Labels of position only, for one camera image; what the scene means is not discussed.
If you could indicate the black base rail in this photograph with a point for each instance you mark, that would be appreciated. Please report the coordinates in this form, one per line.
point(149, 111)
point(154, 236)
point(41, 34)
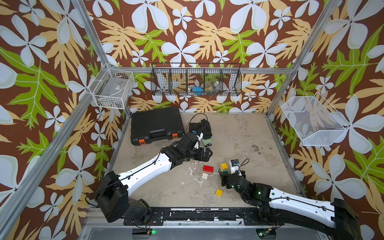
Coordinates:
point(159, 215)

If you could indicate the black plastic tool case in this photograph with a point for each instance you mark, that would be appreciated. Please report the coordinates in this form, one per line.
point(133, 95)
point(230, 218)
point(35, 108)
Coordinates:
point(155, 125)

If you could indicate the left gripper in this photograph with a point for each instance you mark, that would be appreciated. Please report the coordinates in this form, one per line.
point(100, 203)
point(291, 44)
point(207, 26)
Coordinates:
point(206, 156)

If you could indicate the yellow lego brick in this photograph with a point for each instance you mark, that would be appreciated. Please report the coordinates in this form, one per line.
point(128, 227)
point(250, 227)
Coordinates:
point(219, 192)
point(223, 167)

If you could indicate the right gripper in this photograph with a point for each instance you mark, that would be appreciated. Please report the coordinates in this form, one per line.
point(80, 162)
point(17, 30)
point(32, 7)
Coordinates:
point(226, 178)

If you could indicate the red 2x4 lego brick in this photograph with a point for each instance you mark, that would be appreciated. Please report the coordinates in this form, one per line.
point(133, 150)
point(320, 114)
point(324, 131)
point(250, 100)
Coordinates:
point(208, 169)

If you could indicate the small black box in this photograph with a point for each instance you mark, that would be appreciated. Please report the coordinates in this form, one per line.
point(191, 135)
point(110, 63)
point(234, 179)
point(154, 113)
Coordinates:
point(194, 127)

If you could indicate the white wire basket left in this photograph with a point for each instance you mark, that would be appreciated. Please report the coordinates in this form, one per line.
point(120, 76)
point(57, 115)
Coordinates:
point(113, 87)

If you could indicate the black wire basket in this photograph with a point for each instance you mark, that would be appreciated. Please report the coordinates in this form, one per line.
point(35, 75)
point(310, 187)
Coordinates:
point(180, 79)

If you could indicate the black and green glove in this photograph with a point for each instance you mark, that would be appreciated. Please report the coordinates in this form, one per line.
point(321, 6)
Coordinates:
point(207, 133)

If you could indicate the blue object in basket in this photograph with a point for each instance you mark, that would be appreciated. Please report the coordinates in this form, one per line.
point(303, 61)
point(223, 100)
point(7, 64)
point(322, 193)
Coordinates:
point(197, 91)

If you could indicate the white mesh basket right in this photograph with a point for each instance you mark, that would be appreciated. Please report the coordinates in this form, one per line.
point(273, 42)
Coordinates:
point(316, 122)

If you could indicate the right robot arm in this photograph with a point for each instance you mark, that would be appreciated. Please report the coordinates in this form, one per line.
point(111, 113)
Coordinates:
point(275, 207)

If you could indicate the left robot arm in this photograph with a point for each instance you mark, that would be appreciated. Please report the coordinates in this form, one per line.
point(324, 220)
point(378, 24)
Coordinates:
point(113, 195)

